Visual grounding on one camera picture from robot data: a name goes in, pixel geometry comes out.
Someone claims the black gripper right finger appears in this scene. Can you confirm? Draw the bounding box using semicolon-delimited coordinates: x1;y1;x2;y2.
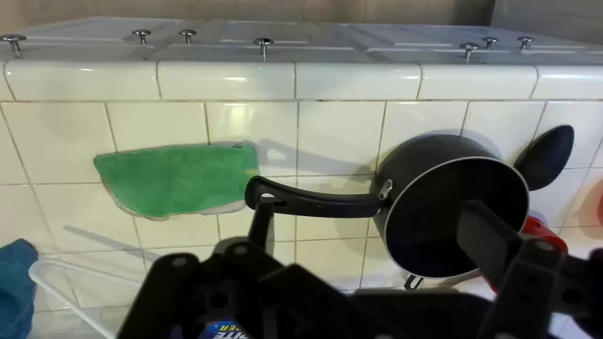
455;198;566;339

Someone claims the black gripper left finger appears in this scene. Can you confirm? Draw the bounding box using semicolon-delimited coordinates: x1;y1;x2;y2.
246;198;278;255

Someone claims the green towel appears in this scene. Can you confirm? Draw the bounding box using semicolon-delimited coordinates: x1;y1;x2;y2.
91;142;261;221

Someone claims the red plastic bowl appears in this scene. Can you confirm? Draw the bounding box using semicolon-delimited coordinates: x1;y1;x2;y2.
517;215;570;257

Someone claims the black saucepan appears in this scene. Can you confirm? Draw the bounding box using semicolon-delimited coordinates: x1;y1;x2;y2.
242;132;531;281

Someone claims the black plastic spoon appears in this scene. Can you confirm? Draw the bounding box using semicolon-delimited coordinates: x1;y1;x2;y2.
512;123;576;193

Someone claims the blue cloth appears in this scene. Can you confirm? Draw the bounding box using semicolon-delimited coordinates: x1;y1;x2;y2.
0;238;41;339

